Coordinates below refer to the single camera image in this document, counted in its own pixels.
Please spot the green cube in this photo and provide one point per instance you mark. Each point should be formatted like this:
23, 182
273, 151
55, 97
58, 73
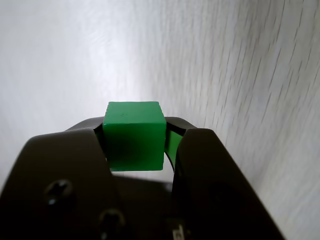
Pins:
133, 140

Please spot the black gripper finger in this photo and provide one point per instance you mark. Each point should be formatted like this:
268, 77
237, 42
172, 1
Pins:
207, 170
57, 160

